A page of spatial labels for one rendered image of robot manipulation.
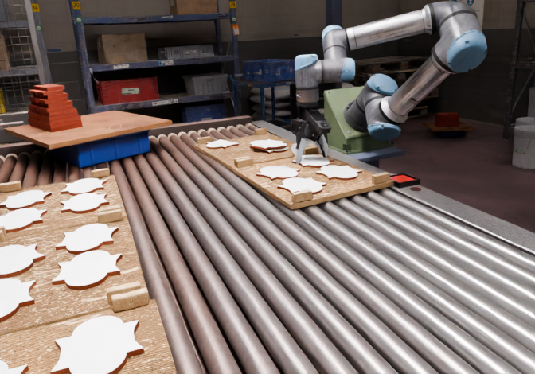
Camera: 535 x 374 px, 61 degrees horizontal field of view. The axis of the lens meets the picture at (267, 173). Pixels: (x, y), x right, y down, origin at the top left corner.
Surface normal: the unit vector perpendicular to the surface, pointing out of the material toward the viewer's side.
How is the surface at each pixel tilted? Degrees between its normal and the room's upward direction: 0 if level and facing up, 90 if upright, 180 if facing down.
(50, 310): 0
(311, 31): 90
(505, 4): 90
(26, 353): 0
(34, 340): 0
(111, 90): 90
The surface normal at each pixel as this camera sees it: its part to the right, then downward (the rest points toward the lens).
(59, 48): 0.43, 0.25
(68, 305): -0.05, -0.95
